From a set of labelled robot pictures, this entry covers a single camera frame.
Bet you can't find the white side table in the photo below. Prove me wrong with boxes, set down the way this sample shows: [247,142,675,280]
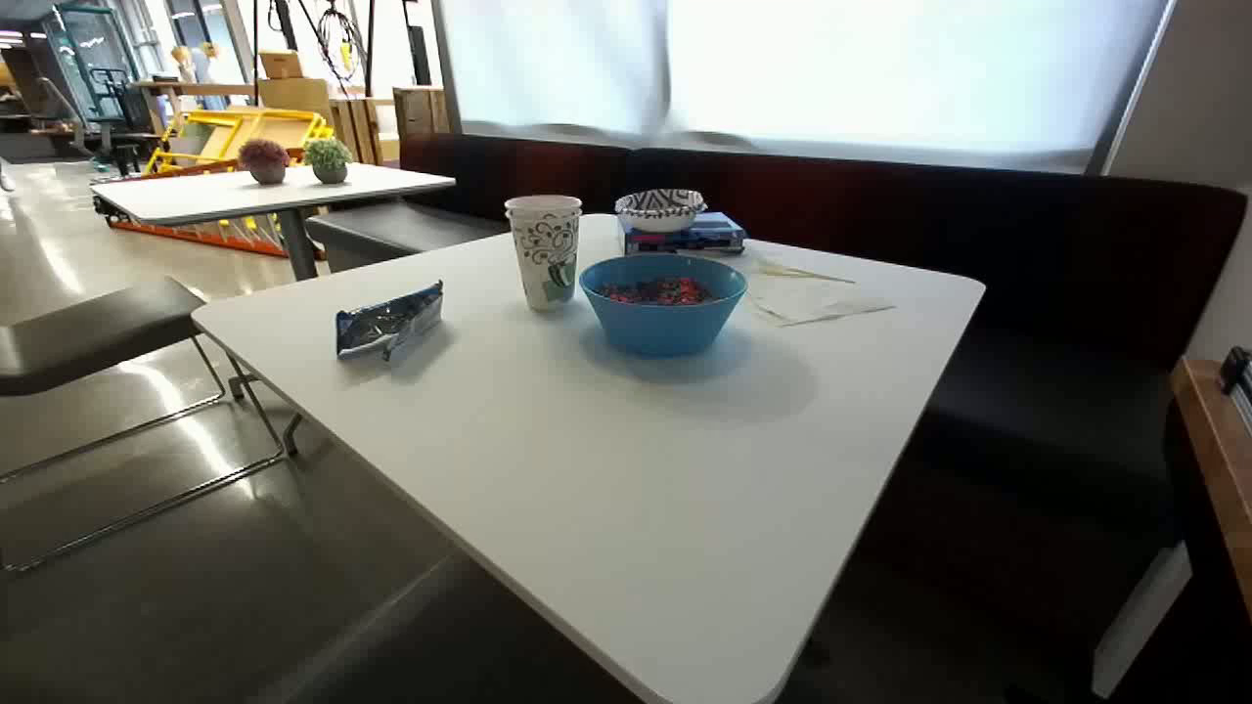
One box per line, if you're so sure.
[89,160,461,284]

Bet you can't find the blue silver snack wrapper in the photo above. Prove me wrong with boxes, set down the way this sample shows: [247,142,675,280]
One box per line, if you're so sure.
[335,279,451,362]

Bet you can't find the blue patterned paper bowl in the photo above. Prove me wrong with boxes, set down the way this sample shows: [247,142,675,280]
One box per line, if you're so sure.
[610,183,713,237]

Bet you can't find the black clamp on cabinet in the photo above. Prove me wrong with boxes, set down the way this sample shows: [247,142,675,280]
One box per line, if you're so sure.
[1217,342,1252,404]

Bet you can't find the white paper napkin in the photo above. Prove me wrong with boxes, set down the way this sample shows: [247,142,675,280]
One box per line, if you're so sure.
[748,251,901,329]

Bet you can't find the grey chair metal legs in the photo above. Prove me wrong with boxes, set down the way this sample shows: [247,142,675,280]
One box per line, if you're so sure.
[0,275,306,580]

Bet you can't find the cardboard box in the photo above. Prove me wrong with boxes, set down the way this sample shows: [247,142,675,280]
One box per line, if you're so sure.
[256,52,336,126]

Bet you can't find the white square table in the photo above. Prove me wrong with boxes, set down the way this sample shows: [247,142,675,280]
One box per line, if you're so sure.
[194,211,989,704]

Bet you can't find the colourful cereal in bowl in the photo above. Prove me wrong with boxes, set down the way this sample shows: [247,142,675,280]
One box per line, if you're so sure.
[595,268,726,312]

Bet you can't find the blue plastic bowl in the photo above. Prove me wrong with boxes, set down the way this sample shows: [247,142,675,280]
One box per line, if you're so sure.
[577,251,753,358]

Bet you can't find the white printed paper cup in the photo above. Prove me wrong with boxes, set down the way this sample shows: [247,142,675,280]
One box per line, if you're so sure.
[500,192,586,315]

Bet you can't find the wooden cabinet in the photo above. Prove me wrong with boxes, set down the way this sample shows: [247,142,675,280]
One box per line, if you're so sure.
[1165,357,1252,616]

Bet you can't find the orange frame under side table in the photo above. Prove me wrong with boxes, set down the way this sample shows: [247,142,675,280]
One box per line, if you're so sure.
[104,211,293,262]

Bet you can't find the brown wooden crate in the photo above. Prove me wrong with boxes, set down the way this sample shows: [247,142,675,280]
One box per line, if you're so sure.
[387,83,456,172]

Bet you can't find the yellow frame structure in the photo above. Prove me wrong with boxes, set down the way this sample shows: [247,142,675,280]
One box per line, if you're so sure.
[141,104,342,179]

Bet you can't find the black bench sofa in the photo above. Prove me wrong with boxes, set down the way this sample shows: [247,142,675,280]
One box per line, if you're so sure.
[436,129,1247,704]

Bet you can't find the white plastic spoon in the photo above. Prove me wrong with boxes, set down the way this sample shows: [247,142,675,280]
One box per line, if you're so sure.
[743,251,857,290]

